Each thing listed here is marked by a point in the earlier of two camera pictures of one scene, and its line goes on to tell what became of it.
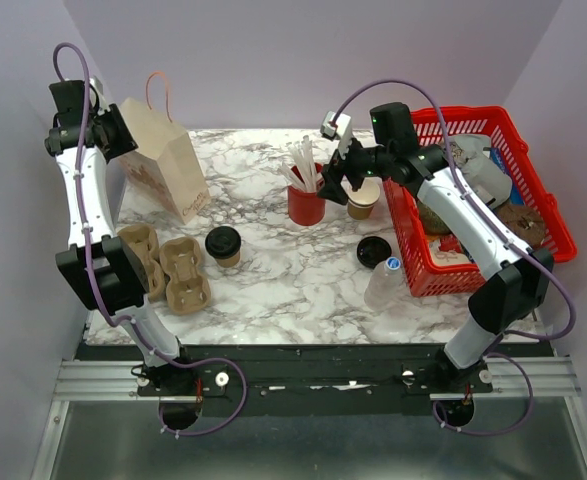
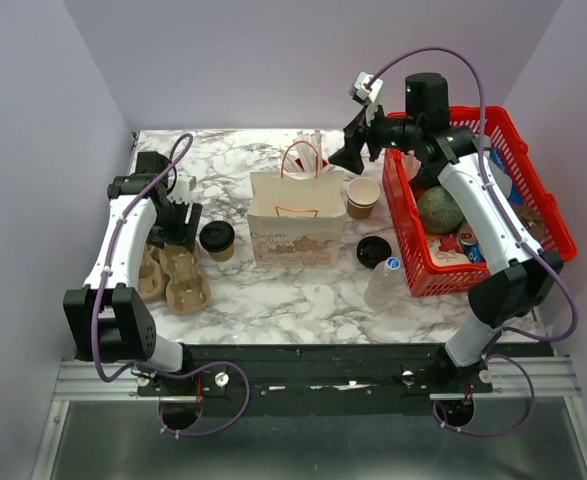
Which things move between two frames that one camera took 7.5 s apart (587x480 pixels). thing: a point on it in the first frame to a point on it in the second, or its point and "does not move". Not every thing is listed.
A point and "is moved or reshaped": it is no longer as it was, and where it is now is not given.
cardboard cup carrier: (144, 249) does not move
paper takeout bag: (166, 161) to (296, 218)
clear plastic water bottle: (384, 285) does not move
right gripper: (333, 173) to (354, 133)
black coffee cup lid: (223, 242) is moved or reshaped
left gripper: (124, 140) to (184, 234)
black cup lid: (373, 250) does not move
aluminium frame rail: (511, 377) does not move
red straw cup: (305, 208) to (299, 163)
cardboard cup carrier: (189, 290) does not move
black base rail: (315, 380) does not move
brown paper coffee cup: (229, 261) is moved or reshaped
